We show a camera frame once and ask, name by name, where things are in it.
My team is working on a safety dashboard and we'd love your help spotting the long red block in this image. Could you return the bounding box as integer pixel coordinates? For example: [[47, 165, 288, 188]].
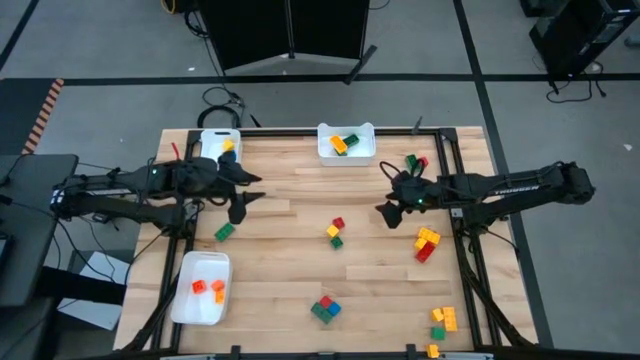
[[414, 241, 437, 264]]

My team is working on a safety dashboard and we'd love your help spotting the coiled black floor cable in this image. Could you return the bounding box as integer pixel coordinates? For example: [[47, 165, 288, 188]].
[[196, 85, 246, 130]]

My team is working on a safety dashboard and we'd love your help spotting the black side desk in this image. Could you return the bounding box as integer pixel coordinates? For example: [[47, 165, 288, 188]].
[[0, 153, 127, 360]]

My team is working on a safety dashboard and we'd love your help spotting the black folding screen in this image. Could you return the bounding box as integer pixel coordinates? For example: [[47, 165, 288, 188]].
[[198, 0, 379, 85]]

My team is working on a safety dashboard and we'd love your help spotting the black aluminium table frame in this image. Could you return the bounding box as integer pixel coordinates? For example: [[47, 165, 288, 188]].
[[119, 114, 539, 360]]

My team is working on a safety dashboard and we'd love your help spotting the black equipment cart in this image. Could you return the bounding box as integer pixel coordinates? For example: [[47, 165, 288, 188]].
[[528, 0, 640, 81]]

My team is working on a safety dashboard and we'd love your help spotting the narrow white plastic bin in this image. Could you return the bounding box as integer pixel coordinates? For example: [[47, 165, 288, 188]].
[[199, 128, 243, 166]]

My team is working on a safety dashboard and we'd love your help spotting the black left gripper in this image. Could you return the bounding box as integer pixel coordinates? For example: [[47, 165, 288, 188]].
[[192, 156, 267, 226]]

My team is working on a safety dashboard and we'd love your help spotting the white bin with raised handles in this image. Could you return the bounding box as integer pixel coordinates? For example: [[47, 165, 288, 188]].
[[317, 122, 377, 168]]

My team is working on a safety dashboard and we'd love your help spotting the white sheet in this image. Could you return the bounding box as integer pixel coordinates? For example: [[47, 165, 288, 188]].
[[56, 249, 132, 332]]

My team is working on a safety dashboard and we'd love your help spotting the black mat with hazard stripes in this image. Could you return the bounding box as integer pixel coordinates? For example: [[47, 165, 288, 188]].
[[0, 77, 66, 156]]

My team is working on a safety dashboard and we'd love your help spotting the large white plastic bin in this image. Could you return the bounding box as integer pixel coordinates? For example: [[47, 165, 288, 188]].
[[170, 250, 234, 326]]

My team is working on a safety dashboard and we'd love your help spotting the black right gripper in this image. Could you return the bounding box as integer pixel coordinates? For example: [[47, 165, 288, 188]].
[[375, 173, 444, 230]]

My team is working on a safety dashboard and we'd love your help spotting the long yellow block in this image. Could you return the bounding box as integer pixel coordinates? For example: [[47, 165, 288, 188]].
[[442, 305, 459, 333], [417, 226, 442, 246]]

